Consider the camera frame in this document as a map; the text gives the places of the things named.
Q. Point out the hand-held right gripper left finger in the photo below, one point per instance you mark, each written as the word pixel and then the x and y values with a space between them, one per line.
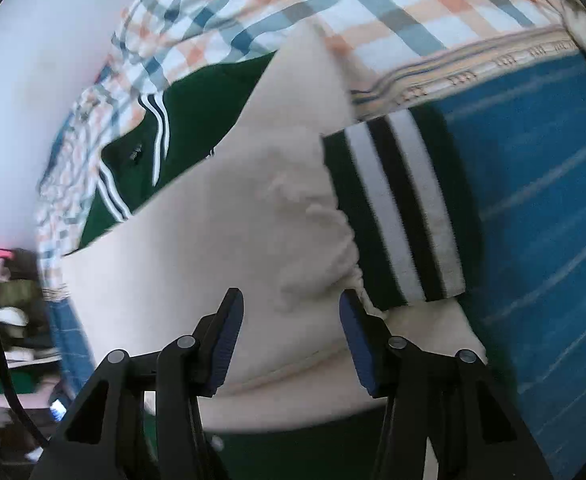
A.
pixel 225 340

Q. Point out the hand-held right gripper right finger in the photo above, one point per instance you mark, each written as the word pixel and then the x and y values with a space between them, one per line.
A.
pixel 354 342

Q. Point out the green and cream varsity jacket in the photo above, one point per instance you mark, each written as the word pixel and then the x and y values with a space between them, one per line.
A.
pixel 223 240

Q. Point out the pile of folded clothes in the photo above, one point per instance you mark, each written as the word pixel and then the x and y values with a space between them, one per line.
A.
pixel 15 300

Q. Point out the blue striped bed sheet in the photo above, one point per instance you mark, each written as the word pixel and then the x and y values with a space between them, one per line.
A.
pixel 538 185

